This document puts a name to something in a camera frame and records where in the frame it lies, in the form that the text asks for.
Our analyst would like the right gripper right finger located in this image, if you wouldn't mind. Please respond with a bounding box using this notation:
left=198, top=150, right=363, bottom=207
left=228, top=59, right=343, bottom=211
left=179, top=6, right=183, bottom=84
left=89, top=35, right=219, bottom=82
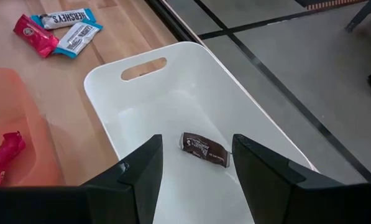
left=231, top=133, right=371, bottom=224

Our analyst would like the blue white Hershey's candy bar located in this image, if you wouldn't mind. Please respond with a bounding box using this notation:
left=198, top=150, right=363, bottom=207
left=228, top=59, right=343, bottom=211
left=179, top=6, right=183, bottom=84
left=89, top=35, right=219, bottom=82
left=30, top=7, right=97, bottom=30
left=52, top=19, right=104, bottom=59

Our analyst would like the dark mat with striped edge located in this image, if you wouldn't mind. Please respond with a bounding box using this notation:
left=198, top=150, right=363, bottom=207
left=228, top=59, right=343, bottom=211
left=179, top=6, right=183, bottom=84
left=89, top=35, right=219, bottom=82
left=295, top=0, right=371, bottom=11

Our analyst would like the red KitKat candy bar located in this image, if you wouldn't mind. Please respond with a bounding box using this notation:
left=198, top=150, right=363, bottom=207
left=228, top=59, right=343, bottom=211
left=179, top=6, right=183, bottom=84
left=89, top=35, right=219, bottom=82
left=0, top=130, right=27, bottom=187
left=12, top=14, right=60, bottom=59

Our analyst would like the brown Hershey's candy bar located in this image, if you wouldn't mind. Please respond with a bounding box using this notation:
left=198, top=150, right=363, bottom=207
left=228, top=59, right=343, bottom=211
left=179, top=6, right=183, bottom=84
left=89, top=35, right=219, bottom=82
left=178, top=131, right=231, bottom=169

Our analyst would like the white plastic bin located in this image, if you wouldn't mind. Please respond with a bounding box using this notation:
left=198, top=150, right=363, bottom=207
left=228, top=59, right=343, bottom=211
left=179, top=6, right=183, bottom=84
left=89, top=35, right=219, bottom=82
left=83, top=41, right=319, bottom=224

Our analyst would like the orange translucent plastic bin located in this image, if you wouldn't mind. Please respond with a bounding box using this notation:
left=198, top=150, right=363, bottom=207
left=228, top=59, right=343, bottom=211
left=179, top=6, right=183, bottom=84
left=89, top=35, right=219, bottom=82
left=0, top=67, right=66, bottom=187

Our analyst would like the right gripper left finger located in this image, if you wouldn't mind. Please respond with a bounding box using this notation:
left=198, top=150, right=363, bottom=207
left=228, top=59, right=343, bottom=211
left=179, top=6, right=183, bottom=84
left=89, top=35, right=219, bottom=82
left=0, top=134, right=164, bottom=224

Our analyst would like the grey metal stand leg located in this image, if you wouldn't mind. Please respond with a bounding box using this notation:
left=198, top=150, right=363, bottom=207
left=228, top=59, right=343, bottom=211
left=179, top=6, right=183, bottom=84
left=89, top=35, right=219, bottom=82
left=344, top=0, right=371, bottom=33

